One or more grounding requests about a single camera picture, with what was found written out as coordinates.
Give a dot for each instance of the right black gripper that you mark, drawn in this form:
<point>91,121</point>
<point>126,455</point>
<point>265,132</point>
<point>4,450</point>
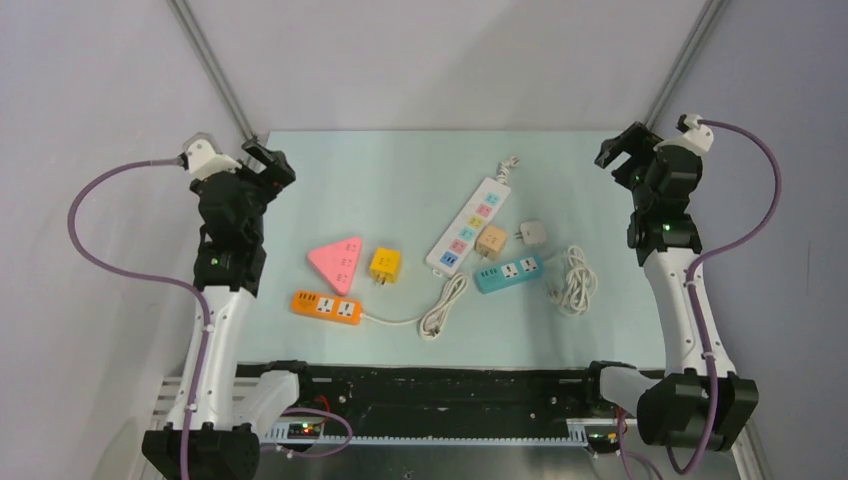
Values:
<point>635,139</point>

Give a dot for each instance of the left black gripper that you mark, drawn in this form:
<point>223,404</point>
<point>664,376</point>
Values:
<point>271,179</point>

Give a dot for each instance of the yellow cube socket adapter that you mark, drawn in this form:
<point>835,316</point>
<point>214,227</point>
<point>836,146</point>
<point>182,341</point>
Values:
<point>385,265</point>

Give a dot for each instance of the beige cube socket adapter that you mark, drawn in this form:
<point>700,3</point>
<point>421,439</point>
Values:
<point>491,242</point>

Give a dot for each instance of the white multicolour power strip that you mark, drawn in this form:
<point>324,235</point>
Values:
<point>459,238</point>

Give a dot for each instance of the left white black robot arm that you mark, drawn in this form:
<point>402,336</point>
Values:
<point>208,434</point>

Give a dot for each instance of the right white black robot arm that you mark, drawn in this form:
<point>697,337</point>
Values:
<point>700,402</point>

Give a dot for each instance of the small white plug adapter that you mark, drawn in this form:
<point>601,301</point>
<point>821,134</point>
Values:
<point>532,233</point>

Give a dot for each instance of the pink triangular power socket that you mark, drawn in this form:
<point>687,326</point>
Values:
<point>336,263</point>

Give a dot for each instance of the orange power strip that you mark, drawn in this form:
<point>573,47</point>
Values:
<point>326,307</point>

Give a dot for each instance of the light green table mat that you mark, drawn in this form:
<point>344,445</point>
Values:
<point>401,190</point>

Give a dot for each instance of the teal power strip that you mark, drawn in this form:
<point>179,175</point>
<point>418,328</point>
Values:
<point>508,274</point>

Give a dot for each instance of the left circuit board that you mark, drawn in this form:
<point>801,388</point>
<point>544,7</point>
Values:
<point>304,431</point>

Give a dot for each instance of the circuit board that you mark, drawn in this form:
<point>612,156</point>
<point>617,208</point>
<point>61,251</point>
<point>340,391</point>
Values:
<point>304,431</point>
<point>604,443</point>

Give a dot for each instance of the right circuit board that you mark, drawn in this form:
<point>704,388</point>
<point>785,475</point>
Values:
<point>604,443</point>

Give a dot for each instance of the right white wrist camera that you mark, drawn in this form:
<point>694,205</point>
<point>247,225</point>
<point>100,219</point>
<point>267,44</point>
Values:
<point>695,135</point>

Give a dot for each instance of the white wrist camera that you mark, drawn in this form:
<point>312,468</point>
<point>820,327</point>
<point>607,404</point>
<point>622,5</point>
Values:
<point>695,135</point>
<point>203,157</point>

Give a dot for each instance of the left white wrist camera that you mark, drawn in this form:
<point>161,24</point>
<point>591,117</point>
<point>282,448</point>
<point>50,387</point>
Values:
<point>203,157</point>

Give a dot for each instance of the right aluminium frame post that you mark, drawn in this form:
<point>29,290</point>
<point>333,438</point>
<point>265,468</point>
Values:
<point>706,21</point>

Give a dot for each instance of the aluminium frame post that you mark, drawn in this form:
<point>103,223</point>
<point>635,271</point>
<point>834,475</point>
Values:
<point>706,21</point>
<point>197,40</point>

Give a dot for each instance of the left aluminium frame post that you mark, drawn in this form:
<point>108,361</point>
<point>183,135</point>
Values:
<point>197,40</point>

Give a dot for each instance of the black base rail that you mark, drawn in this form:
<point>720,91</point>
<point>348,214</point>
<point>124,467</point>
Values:
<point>446,403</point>

